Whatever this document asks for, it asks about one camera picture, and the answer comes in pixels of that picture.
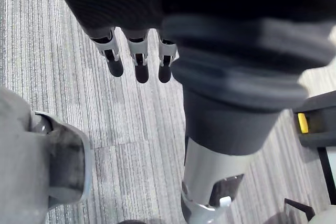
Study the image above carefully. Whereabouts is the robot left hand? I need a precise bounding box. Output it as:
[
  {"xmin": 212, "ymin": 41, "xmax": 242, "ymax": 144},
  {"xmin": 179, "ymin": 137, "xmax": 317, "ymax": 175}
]
[{"xmin": 46, "ymin": 0, "xmax": 336, "ymax": 224}]

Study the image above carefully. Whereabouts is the black frame with yellow tab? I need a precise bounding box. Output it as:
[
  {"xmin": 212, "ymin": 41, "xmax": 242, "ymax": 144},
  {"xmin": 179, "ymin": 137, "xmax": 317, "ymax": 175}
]
[{"xmin": 292, "ymin": 94, "xmax": 336, "ymax": 198}]

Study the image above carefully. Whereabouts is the silver robot leg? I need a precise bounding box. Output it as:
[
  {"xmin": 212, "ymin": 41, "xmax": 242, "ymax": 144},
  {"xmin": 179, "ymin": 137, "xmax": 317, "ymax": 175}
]
[{"xmin": 0, "ymin": 87, "xmax": 93, "ymax": 224}]

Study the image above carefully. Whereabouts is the small black bracket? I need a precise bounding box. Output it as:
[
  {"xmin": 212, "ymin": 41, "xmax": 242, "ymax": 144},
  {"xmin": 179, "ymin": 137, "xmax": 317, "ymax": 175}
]
[{"xmin": 284, "ymin": 197, "xmax": 316, "ymax": 222}]

